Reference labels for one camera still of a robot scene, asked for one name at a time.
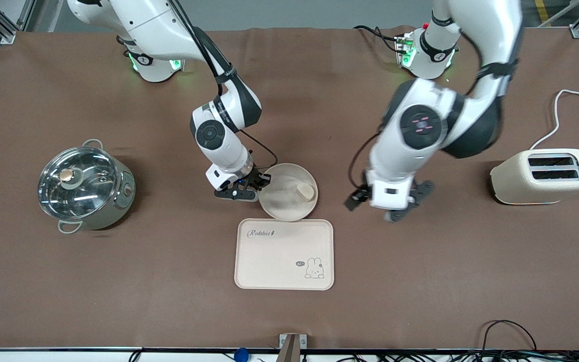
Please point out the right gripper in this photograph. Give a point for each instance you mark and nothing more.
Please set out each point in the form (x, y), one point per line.
(255, 179)

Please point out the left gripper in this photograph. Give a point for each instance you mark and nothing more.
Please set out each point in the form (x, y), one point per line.
(356, 199)

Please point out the round cream plate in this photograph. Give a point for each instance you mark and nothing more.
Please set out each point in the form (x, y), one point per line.
(282, 198)

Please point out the small pale bun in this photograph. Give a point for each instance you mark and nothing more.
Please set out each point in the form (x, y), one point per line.
(306, 192)

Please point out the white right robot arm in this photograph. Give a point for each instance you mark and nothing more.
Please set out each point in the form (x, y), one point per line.
(219, 136)

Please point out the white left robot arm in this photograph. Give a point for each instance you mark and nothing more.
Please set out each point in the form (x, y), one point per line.
(420, 125)

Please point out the cream rabbit print tray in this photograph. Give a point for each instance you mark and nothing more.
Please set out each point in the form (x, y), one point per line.
(274, 261)

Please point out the brown table mat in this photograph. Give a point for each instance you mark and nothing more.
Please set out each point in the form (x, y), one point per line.
(169, 281)

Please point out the pale green electric pot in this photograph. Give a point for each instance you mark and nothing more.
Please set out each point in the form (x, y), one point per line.
(118, 206)

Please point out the cream two-slot toaster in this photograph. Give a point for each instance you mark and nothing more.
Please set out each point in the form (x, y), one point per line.
(531, 188)

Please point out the blue round knob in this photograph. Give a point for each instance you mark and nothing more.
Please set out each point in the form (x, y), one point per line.
(240, 355)

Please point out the glass pot lid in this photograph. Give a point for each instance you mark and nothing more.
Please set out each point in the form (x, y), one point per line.
(78, 183)

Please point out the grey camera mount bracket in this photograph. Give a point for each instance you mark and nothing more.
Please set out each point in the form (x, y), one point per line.
(292, 347)

